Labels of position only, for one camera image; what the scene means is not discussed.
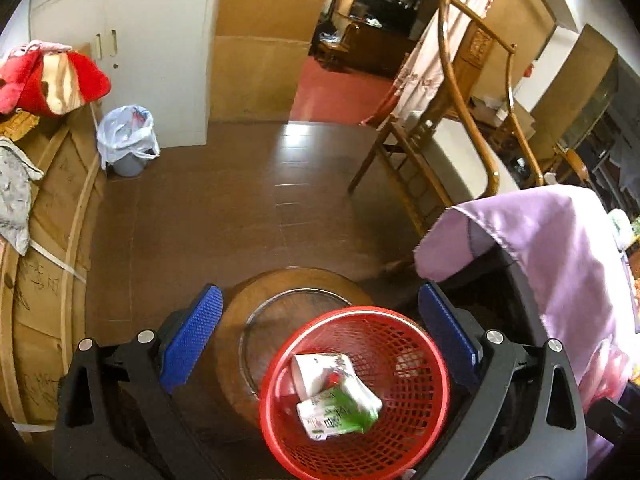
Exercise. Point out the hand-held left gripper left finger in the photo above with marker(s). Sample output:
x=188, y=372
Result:
x=192, y=340

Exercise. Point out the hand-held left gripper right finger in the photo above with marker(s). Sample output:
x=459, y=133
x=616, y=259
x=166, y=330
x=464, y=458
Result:
x=445, y=330

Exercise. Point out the grey floral cloth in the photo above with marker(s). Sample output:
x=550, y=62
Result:
x=15, y=195

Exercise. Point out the white cabinet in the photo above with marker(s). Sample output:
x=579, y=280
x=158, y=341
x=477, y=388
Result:
x=160, y=35

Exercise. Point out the green and white carton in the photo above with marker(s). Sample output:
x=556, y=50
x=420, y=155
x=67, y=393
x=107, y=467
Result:
x=340, y=410

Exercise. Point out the pink plastic bag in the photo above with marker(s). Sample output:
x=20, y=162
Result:
x=605, y=370

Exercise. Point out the red plastic mesh basket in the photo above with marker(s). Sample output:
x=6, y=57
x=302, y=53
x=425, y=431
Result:
x=400, y=340

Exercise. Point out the white paper carton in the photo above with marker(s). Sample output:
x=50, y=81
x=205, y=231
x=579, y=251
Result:
x=312, y=372

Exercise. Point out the red blanket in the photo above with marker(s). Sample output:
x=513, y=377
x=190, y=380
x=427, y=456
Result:
x=85, y=77

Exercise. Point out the pink floral curtain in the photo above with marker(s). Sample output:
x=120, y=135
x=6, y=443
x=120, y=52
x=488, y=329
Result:
x=430, y=65

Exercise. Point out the hanging grey clothes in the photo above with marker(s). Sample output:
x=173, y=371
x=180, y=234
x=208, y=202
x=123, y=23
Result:
x=620, y=155

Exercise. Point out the round wooden stool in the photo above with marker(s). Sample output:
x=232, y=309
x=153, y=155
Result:
x=235, y=320

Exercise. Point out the woven straw basket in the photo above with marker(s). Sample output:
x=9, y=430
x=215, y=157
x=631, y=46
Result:
x=17, y=125

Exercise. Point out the purple tablecloth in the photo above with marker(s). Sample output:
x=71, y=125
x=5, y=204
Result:
x=550, y=260

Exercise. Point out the wooden armchair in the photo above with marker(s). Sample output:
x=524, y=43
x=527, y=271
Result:
x=340, y=45
x=575, y=160
x=400, y=145

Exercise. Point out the dark wooden cabinet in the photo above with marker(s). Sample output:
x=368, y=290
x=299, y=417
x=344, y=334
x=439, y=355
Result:
x=395, y=5

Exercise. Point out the bin with white plastic bag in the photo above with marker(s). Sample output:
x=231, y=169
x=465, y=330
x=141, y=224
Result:
x=122, y=130

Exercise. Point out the grey waste bin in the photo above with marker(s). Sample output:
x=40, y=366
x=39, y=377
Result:
x=129, y=166

